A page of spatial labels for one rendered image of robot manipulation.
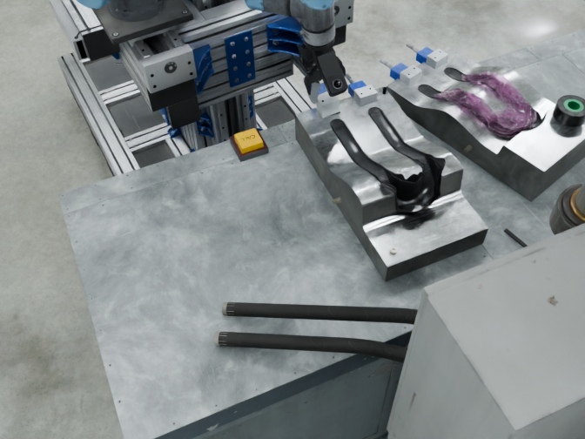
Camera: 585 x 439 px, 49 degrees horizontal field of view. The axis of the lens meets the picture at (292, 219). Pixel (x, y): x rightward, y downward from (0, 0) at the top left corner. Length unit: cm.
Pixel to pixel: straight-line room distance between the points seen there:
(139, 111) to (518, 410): 236
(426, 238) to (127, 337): 69
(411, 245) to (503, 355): 84
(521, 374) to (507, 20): 318
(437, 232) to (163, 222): 65
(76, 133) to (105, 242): 155
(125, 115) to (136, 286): 140
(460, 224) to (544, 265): 81
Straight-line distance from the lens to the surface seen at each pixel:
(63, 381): 235
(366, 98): 169
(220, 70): 199
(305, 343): 130
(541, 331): 65
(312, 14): 140
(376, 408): 181
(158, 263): 151
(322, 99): 162
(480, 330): 64
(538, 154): 163
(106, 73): 302
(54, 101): 329
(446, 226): 149
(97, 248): 157
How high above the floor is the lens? 201
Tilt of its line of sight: 52 degrees down
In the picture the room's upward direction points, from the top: 2 degrees counter-clockwise
